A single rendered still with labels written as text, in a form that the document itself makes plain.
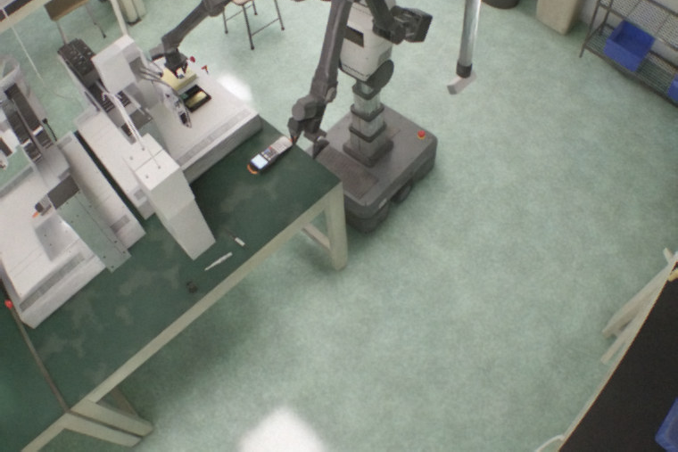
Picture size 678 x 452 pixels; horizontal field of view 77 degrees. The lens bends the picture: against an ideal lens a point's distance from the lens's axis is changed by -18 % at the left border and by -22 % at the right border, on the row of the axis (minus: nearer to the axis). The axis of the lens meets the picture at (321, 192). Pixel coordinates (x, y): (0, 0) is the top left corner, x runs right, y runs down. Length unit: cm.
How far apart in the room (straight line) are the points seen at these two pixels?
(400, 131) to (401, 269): 74
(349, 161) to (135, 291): 133
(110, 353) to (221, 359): 81
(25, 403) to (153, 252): 83
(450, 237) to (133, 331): 170
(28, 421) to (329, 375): 140
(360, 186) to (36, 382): 180
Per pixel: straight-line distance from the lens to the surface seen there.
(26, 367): 215
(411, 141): 280
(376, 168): 268
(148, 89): 197
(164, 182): 161
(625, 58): 395
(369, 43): 208
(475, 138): 321
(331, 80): 167
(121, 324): 198
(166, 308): 192
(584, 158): 336
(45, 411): 205
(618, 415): 190
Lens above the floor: 242
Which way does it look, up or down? 56 degrees down
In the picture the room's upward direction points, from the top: 8 degrees counter-clockwise
